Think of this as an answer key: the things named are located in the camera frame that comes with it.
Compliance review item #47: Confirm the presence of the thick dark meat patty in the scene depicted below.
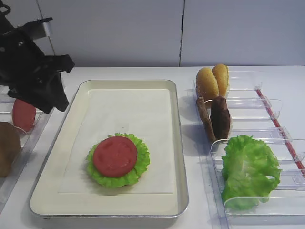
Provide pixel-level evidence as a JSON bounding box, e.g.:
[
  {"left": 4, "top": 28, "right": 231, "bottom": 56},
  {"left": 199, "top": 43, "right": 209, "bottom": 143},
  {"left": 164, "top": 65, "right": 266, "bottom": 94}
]
[{"left": 210, "top": 96, "right": 231, "bottom": 140}]

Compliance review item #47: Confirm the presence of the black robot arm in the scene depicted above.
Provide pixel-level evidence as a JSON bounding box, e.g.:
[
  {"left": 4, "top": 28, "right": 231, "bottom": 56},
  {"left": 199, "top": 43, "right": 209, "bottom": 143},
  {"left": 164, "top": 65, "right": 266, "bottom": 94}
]
[{"left": 0, "top": 2, "right": 75, "bottom": 114}]

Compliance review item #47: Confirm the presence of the cream metal baking tray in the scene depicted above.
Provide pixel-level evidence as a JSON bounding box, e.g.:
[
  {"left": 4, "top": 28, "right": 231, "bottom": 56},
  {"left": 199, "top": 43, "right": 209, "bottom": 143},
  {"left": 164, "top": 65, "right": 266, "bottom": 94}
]
[{"left": 29, "top": 80, "right": 189, "bottom": 218}]

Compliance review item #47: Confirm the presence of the brown bread bun left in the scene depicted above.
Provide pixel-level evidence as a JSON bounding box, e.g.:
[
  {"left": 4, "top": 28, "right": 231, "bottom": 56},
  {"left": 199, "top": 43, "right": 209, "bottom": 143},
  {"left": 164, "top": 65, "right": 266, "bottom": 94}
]
[{"left": 0, "top": 122, "right": 21, "bottom": 177}]

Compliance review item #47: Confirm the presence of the red strip on organizer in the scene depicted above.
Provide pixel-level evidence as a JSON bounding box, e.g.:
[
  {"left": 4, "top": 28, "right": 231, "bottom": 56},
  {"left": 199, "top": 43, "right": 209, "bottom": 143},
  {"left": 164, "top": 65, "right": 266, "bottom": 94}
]
[{"left": 255, "top": 89, "right": 305, "bottom": 177}]

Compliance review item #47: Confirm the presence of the left clear acrylic organizer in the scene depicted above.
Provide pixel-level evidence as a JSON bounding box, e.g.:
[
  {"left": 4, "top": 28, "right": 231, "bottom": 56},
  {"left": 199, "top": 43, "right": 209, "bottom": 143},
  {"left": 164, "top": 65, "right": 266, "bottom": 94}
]
[{"left": 0, "top": 86, "right": 51, "bottom": 210}]

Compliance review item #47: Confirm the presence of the thin red tomato slice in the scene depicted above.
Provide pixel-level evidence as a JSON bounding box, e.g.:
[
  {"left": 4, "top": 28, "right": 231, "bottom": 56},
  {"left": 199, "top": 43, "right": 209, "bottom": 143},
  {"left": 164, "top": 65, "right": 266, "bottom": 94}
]
[{"left": 93, "top": 136, "right": 138, "bottom": 177}]

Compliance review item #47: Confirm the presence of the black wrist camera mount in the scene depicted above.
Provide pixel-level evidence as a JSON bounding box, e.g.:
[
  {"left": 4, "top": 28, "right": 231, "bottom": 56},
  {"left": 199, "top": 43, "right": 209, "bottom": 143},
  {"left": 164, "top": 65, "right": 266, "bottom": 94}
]
[{"left": 17, "top": 17, "right": 53, "bottom": 40}]

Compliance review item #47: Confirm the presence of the clear acrylic organizer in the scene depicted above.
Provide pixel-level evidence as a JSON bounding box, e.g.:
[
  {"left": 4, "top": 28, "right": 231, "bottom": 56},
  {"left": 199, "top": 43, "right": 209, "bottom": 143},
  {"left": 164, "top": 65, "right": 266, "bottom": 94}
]
[
  {"left": 0, "top": 86, "right": 51, "bottom": 210},
  {"left": 188, "top": 65, "right": 305, "bottom": 229}
]

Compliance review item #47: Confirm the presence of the front yellow bun half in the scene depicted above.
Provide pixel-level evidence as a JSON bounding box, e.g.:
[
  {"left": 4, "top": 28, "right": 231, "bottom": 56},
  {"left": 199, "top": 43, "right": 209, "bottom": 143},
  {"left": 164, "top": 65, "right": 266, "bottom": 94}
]
[{"left": 196, "top": 67, "right": 219, "bottom": 101}]

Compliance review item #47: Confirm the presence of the rear yellow bun half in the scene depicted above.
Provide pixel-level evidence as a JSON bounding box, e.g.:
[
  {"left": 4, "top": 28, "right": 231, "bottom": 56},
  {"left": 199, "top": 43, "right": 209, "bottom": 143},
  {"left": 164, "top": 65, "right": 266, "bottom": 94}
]
[{"left": 212, "top": 63, "right": 229, "bottom": 97}]

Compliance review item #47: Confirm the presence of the white parchment paper sheet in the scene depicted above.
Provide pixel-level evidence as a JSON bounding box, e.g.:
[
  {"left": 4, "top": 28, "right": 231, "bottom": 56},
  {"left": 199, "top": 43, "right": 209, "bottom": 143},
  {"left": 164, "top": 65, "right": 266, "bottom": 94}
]
[{"left": 59, "top": 89, "right": 175, "bottom": 195}]

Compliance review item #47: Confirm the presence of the thin brown meat patty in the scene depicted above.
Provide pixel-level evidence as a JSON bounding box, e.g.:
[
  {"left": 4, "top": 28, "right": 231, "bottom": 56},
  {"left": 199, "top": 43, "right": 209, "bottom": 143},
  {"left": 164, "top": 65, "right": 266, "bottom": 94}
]
[{"left": 196, "top": 97, "right": 216, "bottom": 144}]

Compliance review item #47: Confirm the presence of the large red tomato slice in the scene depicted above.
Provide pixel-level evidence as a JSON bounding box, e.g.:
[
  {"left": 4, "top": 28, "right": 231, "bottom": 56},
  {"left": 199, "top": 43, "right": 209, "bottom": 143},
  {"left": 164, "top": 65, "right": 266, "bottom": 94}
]
[{"left": 12, "top": 99, "right": 36, "bottom": 132}]

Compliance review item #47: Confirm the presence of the green lettuce leaf in organizer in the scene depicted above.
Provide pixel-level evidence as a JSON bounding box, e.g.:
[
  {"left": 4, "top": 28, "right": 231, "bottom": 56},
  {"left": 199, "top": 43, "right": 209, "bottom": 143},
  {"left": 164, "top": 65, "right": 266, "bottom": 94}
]
[{"left": 221, "top": 135, "right": 282, "bottom": 210}]

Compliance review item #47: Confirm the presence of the yellow bun half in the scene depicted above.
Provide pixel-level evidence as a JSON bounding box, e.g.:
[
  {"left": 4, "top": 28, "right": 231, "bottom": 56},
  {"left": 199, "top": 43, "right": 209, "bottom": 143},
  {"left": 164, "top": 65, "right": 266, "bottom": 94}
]
[
  {"left": 212, "top": 63, "right": 229, "bottom": 97},
  {"left": 196, "top": 67, "right": 219, "bottom": 101}
]

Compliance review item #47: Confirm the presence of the right clear acrylic organizer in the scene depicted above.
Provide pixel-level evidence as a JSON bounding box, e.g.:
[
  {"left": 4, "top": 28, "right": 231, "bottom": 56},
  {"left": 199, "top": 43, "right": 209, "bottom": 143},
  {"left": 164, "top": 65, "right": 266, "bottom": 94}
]
[{"left": 188, "top": 65, "right": 305, "bottom": 229}]

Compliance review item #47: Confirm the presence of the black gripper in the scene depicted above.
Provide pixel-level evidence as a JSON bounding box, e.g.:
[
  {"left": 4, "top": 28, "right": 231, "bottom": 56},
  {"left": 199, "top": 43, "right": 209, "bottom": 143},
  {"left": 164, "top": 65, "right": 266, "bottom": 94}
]
[{"left": 0, "top": 29, "right": 74, "bottom": 114}]

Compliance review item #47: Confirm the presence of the green lettuce leaf on tray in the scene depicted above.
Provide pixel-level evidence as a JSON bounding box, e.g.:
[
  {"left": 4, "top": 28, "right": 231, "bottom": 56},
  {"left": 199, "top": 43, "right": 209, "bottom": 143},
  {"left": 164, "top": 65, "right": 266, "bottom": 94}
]
[{"left": 86, "top": 133, "right": 150, "bottom": 188}]

